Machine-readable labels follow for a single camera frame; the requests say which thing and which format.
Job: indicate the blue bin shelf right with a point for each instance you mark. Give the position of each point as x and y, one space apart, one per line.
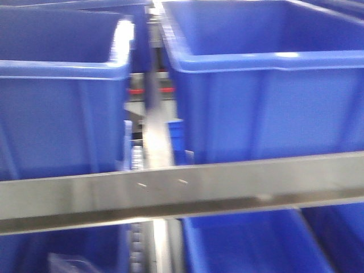
264 79

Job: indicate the blue bin shelf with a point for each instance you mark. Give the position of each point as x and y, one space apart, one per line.
64 80
264 79

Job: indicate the blue bin shelf left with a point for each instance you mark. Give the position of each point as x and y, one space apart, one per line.
64 80

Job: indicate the blue bin lower left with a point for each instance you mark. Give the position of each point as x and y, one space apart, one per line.
105 247

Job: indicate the blue bin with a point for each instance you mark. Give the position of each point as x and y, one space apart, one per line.
105 247
316 239

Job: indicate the blue bin lower right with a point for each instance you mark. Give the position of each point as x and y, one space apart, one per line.
316 239

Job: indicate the steel shelf divider rail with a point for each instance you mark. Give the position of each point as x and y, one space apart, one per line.
156 139

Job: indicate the steel shelf front rail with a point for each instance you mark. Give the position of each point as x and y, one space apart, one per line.
123 197

